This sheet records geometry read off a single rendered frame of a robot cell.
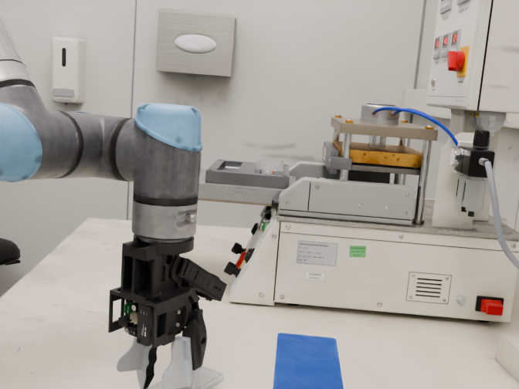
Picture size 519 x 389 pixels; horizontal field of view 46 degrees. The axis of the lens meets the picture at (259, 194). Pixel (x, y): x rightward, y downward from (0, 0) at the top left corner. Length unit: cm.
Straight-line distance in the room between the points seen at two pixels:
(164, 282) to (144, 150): 16
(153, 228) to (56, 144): 14
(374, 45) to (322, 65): 23
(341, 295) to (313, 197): 20
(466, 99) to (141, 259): 71
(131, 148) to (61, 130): 8
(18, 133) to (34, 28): 217
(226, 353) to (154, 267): 33
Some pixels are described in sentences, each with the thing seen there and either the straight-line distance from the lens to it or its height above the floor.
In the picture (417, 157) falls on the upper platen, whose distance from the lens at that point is 123.
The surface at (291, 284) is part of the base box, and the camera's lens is 118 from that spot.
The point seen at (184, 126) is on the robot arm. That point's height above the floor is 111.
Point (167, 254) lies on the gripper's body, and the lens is 71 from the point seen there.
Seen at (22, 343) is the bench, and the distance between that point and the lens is 103.
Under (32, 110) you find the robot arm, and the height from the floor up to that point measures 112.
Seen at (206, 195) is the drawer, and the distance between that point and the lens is 122.
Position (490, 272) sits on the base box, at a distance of 124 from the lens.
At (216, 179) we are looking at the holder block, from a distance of 122.
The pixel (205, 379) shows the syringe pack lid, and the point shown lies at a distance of 86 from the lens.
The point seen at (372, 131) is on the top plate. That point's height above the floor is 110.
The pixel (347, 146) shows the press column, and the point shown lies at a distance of 118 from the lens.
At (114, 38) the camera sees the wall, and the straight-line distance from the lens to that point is 270.
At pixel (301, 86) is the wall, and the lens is 267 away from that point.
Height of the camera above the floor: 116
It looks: 10 degrees down
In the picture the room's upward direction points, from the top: 4 degrees clockwise
